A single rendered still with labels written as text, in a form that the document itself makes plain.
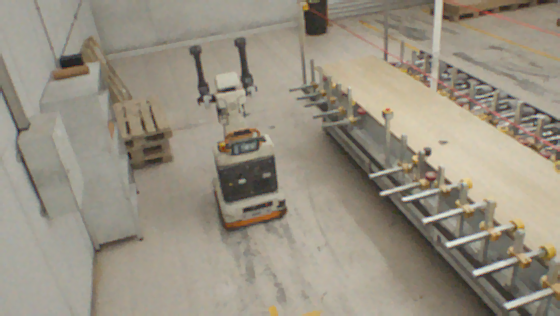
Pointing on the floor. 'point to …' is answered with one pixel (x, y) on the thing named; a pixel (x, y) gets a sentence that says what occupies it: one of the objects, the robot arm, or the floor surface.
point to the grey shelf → (96, 154)
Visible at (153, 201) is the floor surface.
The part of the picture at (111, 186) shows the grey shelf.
